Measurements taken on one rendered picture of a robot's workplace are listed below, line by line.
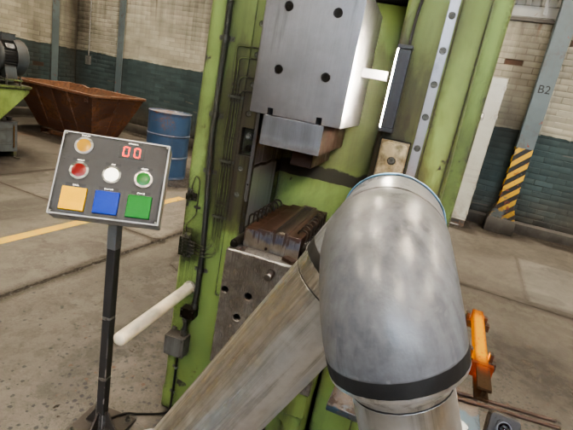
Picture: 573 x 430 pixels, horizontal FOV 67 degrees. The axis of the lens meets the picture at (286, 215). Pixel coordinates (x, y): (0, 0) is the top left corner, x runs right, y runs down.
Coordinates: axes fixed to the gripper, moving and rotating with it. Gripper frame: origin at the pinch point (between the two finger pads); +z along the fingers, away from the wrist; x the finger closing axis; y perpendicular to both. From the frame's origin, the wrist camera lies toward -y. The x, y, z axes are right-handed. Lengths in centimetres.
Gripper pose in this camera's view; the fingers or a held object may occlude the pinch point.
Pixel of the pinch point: (483, 413)
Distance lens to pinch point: 97.2
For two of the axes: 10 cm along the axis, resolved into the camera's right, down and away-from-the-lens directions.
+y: -1.8, 9.5, 2.7
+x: 9.1, 2.6, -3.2
